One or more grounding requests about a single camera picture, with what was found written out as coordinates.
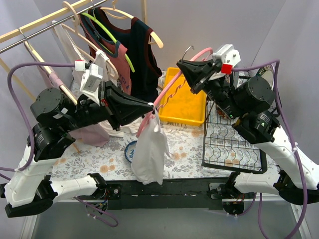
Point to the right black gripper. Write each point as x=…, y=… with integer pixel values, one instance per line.
x=207, y=76

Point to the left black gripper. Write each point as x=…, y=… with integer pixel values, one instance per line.
x=107, y=104

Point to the pink plastic hanger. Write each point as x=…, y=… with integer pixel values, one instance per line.
x=167, y=87

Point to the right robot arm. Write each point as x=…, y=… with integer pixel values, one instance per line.
x=298, y=179

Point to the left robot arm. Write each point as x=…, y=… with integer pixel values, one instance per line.
x=31, y=191

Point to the navy maroon tank top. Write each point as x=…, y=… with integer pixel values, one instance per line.
x=146, y=76

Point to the pink tank top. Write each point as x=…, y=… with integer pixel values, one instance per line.
x=93, y=135

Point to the cream white tank top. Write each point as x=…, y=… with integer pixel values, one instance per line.
x=74, y=53

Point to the beige wooden hanger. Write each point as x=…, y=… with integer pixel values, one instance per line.
x=137, y=28

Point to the lime green hanger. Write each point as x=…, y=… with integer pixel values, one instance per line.
x=93, y=18

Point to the crumpled white cloth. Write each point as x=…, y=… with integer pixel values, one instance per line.
x=130, y=128

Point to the yellow plastic bin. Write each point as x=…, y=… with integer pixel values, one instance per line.
x=182, y=106

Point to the blue white ceramic bowl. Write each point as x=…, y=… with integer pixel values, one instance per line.
x=130, y=150

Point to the red patterned bowl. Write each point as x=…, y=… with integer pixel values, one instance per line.
x=221, y=112

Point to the floral tablecloth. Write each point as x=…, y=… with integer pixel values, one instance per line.
x=185, y=144

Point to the green rimmed white plate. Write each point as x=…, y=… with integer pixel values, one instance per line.
x=267, y=72

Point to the wooden clothes rack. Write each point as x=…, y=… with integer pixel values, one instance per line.
x=49, y=46

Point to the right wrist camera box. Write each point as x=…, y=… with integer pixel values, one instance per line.
x=225, y=55

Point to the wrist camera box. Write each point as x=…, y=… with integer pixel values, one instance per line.
x=90, y=81
x=225, y=55

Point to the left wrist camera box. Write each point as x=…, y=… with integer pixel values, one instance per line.
x=90, y=81

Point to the black wire dish rack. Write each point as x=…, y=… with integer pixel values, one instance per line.
x=231, y=144

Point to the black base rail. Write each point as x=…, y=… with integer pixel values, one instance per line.
x=171, y=194

